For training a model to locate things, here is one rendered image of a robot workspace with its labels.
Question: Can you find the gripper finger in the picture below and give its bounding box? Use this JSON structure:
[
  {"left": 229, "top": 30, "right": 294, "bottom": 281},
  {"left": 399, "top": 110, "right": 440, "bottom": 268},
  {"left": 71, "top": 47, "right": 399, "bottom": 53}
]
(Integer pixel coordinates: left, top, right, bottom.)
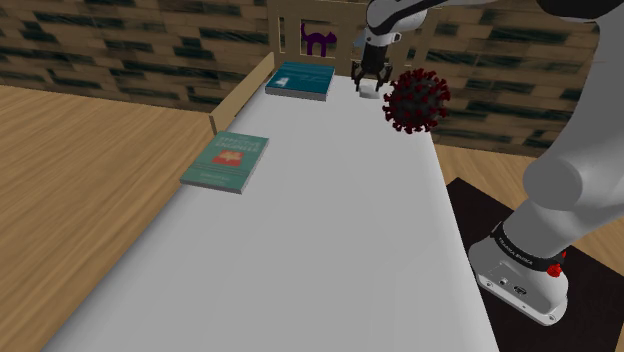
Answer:
[
  {"left": 351, "top": 60, "right": 367, "bottom": 92},
  {"left": 375, "top": 64, "right": 394, "bottom": 92}
]

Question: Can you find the small white box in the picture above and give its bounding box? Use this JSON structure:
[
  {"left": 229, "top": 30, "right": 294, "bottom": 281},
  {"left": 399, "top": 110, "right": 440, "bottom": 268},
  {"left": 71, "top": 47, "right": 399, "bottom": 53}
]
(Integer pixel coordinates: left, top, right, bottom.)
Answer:
[{"left": 358, "top": 80, "right": 381, "bottom": 101}]

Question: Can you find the dark red spiky ball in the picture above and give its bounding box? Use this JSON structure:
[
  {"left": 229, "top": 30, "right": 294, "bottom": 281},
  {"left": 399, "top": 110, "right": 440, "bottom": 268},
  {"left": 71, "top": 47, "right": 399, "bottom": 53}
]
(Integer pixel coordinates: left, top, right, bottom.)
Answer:
[{"left": 381, "top": 68, "right": 452, "bottom": 135}]

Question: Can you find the purple cat figure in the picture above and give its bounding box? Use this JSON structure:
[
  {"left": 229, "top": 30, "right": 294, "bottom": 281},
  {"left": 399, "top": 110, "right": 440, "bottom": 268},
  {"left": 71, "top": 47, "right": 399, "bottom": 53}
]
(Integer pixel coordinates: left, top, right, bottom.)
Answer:
[{"left": 299, "top": 22, "right": 338, "bottom": 59}]

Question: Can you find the dark teal book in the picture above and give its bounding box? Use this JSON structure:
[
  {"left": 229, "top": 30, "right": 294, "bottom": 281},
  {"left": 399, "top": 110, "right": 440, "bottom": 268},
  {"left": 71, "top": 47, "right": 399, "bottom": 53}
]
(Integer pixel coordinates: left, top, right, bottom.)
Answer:
[{"left": 264, "top": 60, "right": 337, "bottom": 103}]

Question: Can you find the green book with red picture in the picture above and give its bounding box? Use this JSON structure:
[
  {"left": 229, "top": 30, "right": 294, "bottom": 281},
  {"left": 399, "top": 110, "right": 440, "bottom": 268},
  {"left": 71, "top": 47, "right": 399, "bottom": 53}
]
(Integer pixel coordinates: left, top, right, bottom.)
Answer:
[{"left": 179, "top": 130, "right": 270, "bottom": 196}]

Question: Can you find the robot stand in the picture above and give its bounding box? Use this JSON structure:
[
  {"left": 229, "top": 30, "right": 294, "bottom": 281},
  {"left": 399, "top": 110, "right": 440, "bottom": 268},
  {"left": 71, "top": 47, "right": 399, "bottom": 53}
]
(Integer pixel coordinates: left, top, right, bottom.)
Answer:
[{"left": 445, "top": 177, "right": 624, "bottom": 352}]

